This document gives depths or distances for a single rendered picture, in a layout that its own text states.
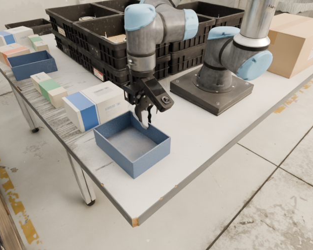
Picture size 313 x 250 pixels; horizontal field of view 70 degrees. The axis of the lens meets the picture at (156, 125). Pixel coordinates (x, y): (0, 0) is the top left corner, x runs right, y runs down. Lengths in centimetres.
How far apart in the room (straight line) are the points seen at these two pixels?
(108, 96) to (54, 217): 89
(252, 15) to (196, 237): 107
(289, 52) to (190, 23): 74
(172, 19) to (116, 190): 47
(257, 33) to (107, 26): 79
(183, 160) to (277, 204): 100
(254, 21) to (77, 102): 63
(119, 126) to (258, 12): 56
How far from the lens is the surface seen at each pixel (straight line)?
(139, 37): 58
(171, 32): 61
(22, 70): 129
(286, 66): 130
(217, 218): 143
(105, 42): 95
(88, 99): 84
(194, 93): 94
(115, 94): 84
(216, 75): 96
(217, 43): 91
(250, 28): 80
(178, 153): 72
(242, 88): 103
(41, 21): 302
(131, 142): 75
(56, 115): 95
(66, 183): 162
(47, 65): 131
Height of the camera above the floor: 122
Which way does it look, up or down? 39 degrees down
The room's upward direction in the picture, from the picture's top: straight up
